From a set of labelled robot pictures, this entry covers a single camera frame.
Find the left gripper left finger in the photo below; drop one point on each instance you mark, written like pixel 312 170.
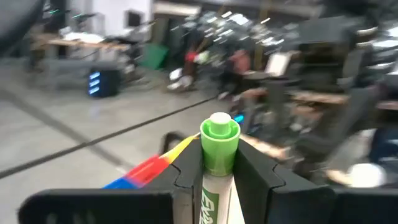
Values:
pixel 186 177

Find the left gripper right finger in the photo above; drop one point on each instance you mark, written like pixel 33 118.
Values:
pixel 255 186

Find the light green Expo marker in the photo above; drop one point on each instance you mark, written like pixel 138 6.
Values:
pixel 219 149

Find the yellow plastic basket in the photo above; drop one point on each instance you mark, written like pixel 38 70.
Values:
pixel 178 149

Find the red plastic basket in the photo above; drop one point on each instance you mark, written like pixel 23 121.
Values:
pixel 146 171

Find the blue plastic basket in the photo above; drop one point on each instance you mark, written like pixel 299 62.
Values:
pixel 121 184

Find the computer tower blue lights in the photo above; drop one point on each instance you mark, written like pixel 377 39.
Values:
pixel 107 84

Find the person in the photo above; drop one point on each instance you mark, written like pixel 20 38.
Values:
pixel 241 62

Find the green box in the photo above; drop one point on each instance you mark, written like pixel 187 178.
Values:
pixel 154 56

